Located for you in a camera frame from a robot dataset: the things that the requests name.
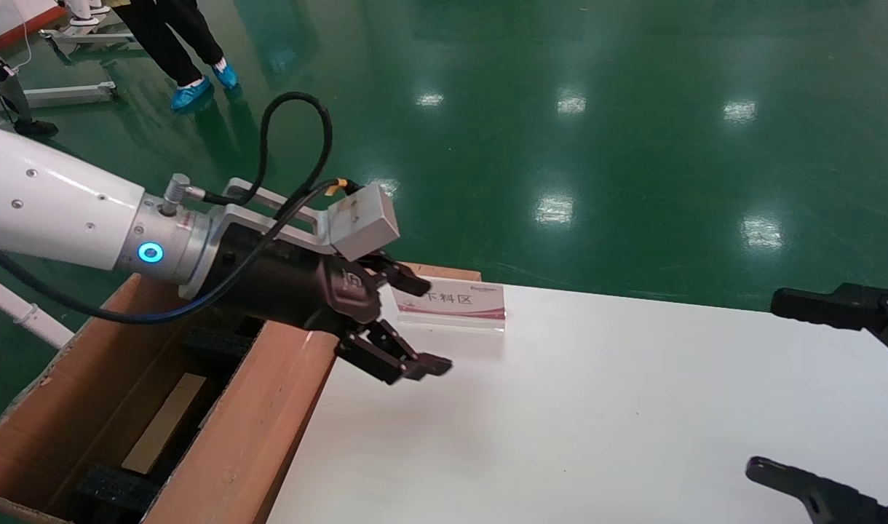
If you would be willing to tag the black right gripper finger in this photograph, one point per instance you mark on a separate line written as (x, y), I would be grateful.
(817, 309)
(824, 500)

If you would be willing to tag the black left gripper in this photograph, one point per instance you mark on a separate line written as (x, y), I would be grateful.
(291, 291)

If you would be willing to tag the small cardboard box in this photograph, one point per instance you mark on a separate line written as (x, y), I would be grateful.
(164, 426)

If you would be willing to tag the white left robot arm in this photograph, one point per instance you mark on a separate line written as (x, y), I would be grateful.
(51, 204)

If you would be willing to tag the large open cardboard box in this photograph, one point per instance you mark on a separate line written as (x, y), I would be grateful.
(269, 422)

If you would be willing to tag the acrylic sign with red print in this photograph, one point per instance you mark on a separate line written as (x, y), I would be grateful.
(466, 302)

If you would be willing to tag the wooden board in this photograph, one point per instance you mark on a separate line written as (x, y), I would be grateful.
(451, 273)

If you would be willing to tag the black foam block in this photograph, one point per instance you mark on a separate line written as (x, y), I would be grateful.
(218, 342)
(116, 495)

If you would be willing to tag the person with blue shoe covers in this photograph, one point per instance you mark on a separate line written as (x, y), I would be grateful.
(160, 36)

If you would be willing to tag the white legged robot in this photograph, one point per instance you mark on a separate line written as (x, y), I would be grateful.
(87, 14)

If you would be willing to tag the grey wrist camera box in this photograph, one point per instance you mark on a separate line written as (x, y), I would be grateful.
(364, 222)

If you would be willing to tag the silver camera bracket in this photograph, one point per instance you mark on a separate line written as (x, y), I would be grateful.
(309, 236)

